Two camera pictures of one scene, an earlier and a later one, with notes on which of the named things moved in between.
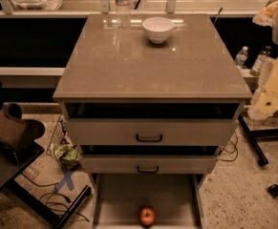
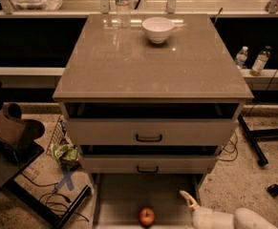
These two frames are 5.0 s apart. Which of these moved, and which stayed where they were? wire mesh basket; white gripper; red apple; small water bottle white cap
Moved: white gripper
Stayed: wire mesh basket; red apple; small water bottle white cap
